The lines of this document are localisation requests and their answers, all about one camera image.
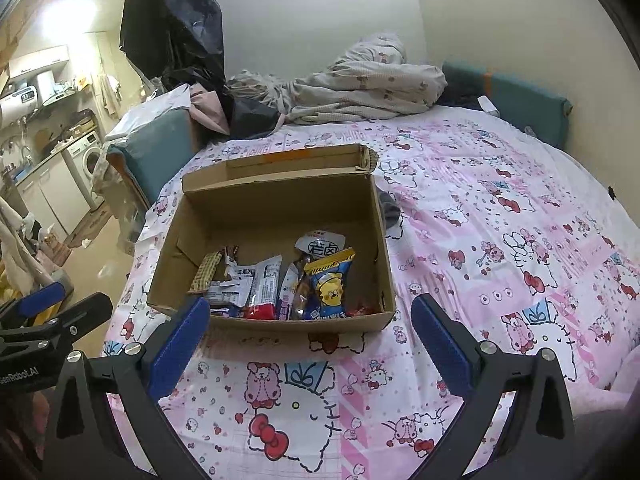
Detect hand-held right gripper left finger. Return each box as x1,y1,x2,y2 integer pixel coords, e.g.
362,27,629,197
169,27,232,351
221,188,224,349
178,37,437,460
44,296,211,480

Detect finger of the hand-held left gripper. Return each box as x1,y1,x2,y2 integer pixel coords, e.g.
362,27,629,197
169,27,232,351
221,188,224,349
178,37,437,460
0,281,66,329
0,292,114,362

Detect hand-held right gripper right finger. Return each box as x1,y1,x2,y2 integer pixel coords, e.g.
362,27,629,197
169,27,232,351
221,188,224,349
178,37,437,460
410,293,593,480

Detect white printed snack packet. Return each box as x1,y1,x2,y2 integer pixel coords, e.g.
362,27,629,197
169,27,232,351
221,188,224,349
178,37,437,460
205,265,256,318

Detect beige wafer packet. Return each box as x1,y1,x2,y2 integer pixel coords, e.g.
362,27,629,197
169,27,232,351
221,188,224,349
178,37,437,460
187,252,223,295

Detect white red rice cake packet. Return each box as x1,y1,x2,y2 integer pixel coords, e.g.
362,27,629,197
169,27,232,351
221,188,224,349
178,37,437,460
240,255,283,321

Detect blue puffed chips bag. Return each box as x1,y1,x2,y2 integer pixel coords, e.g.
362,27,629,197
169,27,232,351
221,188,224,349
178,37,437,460
302,247,357,320

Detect brown meat snack packet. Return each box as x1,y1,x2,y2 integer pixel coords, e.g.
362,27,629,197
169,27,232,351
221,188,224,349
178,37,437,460
292,255,313,321

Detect dark braised snack packet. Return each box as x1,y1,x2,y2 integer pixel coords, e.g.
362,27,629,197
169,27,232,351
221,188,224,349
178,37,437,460
294,230,347,261

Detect brown cardboard box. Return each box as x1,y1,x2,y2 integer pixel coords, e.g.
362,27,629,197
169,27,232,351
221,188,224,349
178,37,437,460
146,143,397,335

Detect beige hanging cloth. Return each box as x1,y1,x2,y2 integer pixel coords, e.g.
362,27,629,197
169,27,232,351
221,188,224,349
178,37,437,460
0,195,51,291

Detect white base cabinet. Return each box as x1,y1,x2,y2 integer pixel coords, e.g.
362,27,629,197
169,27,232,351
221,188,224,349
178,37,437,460
17,155,93,241

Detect clear plastic bag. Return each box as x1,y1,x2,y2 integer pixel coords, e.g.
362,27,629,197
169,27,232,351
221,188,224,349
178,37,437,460
92,140,151,256

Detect cartoon print bedsheet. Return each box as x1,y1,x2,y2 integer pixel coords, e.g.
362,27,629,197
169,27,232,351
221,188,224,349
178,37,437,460
100,107,640,480

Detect white washing machine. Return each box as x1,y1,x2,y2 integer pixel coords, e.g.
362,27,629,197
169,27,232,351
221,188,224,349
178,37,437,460
65,130,108,211

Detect dark grey cloth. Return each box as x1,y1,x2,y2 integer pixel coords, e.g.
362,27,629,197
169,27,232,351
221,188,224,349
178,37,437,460
377,190,403,226

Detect blue chair with cover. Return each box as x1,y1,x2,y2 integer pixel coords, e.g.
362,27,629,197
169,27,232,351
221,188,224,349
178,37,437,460
106,107,201,208

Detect pale pink cloth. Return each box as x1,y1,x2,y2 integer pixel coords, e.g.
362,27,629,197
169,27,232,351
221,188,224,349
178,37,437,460
612,360,640,411

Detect white water heater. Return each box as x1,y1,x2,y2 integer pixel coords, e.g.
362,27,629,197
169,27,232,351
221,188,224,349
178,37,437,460
0,85,43,128

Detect white plastic mailer bag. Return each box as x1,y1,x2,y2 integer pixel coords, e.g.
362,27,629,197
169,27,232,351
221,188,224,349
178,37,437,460
104,85,193,141

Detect white paper roll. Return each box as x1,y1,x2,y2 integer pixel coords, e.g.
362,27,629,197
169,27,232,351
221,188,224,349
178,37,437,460
37,70,56,103

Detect hanging white towel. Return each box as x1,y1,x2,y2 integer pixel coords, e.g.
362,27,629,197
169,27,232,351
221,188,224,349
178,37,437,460
100,74,122,116

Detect black plastic bag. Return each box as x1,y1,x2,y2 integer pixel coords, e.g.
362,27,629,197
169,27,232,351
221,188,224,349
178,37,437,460
160,67,286,138

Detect teal padded bed board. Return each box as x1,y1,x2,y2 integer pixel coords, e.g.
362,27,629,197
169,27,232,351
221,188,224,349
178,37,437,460
442,61,573,151

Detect grey printed quilt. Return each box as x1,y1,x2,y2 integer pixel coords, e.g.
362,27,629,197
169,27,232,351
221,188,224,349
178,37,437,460
225,32,448,126

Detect black plastic sheet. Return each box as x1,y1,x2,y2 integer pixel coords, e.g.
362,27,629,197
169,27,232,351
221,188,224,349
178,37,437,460
119,0,226,81

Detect white wall cabinet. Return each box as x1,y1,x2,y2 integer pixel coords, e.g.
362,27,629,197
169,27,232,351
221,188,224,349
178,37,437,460
7,45,71,78

